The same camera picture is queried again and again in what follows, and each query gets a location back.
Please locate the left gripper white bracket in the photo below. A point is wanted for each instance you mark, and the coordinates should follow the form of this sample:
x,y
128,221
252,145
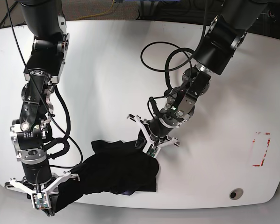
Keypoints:
x,y
153,132

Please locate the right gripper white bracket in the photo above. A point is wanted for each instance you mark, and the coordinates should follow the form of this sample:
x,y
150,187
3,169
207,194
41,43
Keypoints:
x,y
62,190

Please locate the black t-shirt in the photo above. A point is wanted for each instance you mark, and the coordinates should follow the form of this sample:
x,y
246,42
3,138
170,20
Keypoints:
x,y
116,167

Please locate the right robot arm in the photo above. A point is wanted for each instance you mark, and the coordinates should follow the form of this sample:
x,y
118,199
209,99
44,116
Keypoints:
x,y
31,134

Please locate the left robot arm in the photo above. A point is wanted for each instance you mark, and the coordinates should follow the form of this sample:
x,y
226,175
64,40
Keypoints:
x,y
214,51

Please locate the right table grommet hole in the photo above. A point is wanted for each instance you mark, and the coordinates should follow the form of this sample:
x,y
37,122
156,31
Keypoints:
x,y
236,194

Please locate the red tape rectangle marking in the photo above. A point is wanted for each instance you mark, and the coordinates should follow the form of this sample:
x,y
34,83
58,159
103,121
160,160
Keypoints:
x,y
260,146

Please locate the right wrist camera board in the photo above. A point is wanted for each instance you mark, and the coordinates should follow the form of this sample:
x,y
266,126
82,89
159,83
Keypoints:
x,y
41,201

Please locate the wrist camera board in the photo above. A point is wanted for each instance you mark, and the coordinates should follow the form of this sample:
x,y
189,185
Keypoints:
x,y
152,151
41,201

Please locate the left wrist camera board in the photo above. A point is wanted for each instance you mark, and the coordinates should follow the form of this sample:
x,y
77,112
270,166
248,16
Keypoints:
x,y
152,151

